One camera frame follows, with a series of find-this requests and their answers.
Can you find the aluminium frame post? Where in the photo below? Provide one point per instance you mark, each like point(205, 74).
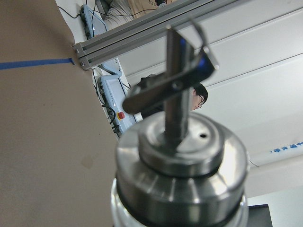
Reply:
point(143, 30)

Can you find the blue teach pendant tablet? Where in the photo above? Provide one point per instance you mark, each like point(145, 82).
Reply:
point(93, 24)

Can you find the person in black shirt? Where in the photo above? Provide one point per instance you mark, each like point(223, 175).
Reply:
point(199, 97)

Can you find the glass sauce bottle metal spout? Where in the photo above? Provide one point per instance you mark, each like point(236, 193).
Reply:
point(178, 168)

